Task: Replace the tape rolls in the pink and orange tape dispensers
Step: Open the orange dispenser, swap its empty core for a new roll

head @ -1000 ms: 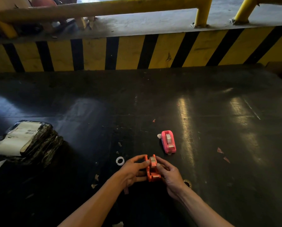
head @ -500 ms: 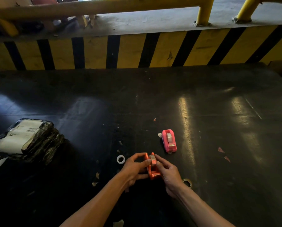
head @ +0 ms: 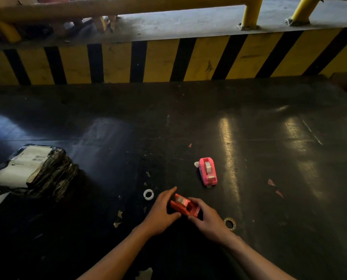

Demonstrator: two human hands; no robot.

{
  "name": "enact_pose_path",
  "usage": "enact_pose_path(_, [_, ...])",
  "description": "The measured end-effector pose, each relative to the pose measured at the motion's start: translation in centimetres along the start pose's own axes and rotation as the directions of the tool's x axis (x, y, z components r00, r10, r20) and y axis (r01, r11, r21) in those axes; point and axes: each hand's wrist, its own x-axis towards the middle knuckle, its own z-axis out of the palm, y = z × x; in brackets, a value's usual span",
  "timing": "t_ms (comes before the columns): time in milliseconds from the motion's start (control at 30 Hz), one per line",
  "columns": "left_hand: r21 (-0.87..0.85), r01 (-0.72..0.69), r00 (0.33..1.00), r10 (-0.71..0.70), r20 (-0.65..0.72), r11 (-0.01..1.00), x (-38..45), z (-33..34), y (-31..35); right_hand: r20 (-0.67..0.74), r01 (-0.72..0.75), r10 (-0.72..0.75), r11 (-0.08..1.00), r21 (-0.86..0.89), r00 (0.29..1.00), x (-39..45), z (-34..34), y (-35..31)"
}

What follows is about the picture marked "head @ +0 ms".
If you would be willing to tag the person's left hand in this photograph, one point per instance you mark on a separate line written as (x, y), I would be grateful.
(159, 218)

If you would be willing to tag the person's right hand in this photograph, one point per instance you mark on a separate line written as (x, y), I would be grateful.
(214, 228)

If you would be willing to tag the orange tape dispenser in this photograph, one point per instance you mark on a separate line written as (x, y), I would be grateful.
(179, 207)

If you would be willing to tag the white tape roll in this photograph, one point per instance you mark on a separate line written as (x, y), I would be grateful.
(145, 195)

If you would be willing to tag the pink tape dispenser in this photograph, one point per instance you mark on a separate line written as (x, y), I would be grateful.
(204, 175)

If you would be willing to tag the person's right forearm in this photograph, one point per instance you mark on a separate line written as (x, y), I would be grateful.
(258, 259)

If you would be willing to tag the person's left forearm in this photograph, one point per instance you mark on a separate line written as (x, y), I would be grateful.
(115, 259)

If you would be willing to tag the beige paper scrap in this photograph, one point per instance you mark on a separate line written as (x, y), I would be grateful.
(116, 224)
(120, 214)

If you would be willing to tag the white paper scrap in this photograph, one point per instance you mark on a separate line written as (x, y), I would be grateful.
(144, 274)

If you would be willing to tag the red paper scrap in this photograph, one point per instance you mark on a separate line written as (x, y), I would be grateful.
(271, 182)
(279, 193)

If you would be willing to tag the black parcel with white label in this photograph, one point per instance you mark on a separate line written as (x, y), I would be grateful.
(19, 169)

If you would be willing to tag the yellow black striped curb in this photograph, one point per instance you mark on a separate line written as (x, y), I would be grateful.
(159, 61)

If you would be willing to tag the wooden pallet legs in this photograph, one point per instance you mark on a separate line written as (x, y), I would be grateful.
(103, 23)

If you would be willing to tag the long yellow guard rail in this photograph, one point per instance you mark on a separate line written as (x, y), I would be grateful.
(103, 7)

